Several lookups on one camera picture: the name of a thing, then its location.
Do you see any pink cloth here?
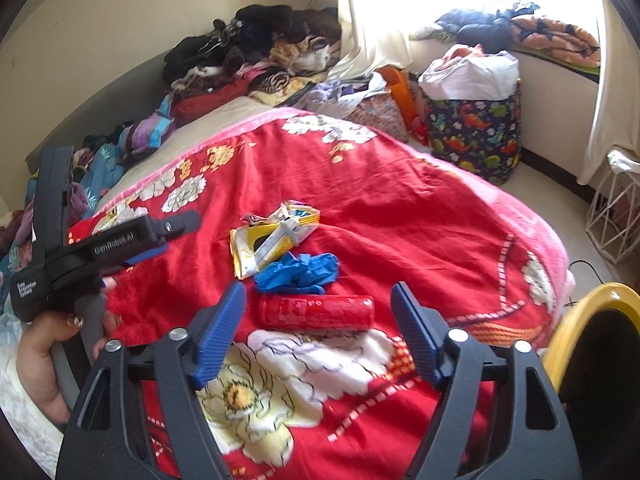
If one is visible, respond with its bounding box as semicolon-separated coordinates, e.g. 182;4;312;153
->
432;44;487;69

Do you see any person's left forearm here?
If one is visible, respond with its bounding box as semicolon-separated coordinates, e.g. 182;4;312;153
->
0;350;66;461

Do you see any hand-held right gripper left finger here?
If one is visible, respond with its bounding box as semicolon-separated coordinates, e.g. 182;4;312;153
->
55;281;248;480

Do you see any person's left hand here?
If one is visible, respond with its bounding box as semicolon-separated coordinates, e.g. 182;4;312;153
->
15;275;124;427

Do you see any purple striped cloth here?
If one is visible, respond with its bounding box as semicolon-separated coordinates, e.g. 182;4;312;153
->
117;95;177;154

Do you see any yellow foil wrapper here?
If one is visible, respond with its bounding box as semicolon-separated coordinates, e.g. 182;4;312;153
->
242;201;321;257

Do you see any blue floral bedding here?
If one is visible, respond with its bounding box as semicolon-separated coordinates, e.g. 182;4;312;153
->
0;132;129;301

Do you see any white cloth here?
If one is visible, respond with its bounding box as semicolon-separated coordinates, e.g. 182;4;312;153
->
417;52;521;104

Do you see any yellow snack packet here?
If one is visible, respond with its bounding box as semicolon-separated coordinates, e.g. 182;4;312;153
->
229;224;302;281

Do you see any white wire basket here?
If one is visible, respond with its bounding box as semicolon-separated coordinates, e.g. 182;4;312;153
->
585;147;640;267

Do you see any yellow trash bin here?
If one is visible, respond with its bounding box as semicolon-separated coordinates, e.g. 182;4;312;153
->
542;282;640;480

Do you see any red floral blanket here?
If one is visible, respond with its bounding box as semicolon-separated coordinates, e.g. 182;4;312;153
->
67;107;571;480

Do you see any cream curtain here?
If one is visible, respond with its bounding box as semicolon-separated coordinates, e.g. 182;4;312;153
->
325;0;417;82
577;0;640;189

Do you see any dark jacket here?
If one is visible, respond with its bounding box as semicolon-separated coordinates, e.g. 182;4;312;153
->
435;2;542;57

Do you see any pile of dark clothes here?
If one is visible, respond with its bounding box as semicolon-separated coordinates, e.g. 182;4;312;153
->
162;4;344;126

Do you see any red cylindrical packet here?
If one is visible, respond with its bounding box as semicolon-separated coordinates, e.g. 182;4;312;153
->
259;294;376;332

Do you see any dinosaur print laundry basket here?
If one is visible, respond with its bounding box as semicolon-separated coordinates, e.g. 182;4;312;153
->
422;92;522;189

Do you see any orange patterned blanket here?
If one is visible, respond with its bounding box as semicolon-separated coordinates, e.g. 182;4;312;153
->
510;15;602;69

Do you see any blue rubber glove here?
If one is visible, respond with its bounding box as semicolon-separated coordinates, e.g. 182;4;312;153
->
254;252;341;295

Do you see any orange bag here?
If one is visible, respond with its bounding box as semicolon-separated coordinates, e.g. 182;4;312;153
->
377;65;419;127

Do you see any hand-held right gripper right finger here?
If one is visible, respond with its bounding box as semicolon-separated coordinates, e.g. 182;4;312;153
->
391;282;583;480

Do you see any floral fabric bag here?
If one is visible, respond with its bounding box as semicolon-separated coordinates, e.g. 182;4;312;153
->
350;95;409;144

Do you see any beige bed sheet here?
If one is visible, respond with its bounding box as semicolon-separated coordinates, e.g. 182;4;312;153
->
95;95;282;211

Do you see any grey bed headboard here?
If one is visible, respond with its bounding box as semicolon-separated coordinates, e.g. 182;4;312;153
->
25;47;174;171

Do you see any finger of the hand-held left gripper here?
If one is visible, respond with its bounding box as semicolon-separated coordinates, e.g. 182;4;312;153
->
155;210;202;241
124;244;169;267

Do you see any black cable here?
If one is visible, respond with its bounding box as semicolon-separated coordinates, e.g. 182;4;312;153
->
565;259;609;307

